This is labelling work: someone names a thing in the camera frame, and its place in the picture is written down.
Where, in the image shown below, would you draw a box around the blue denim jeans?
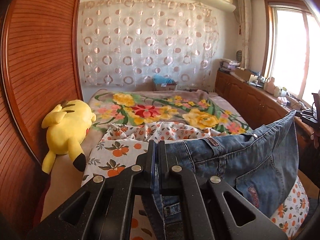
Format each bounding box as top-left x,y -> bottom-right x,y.
165,112 -> 299,218

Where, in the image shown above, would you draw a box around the pink bottle on cabinet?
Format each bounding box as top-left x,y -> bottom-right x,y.
264,77 -> 275,94

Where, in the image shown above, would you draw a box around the long wooden sideboard cabinet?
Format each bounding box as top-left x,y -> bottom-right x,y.
215,70 -> 315,153

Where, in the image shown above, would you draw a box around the orange print bed sheet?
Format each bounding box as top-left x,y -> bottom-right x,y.
82,122 -> 310,237

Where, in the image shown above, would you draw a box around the cardboard box on cabinet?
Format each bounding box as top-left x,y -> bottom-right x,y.
235,68 -> 256,82

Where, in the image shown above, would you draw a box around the yellow Pikachu plush toy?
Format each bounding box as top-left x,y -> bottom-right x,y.
41,100 -> 96,174

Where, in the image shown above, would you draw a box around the stack of books papers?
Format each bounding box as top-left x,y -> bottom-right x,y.
220,59 -> 241,71

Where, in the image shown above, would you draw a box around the floral pink blanket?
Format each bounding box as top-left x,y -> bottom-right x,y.
88,89 -> 251,134

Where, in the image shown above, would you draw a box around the beige window curtain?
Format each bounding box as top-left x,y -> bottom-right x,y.
238,0 -> 252,69

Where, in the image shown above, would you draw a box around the box with teal cloth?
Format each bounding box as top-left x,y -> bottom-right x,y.
152,75 -> 177,91

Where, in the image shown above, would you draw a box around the circle pattern sheer curtain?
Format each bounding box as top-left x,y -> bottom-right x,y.
78,0 -> 219,88

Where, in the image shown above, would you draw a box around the wooden slatted wardrobe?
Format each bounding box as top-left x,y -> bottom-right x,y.
1,0 -> 82,238

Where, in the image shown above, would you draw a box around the window with wooden frame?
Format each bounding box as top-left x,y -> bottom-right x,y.
264,0 -> 319,105

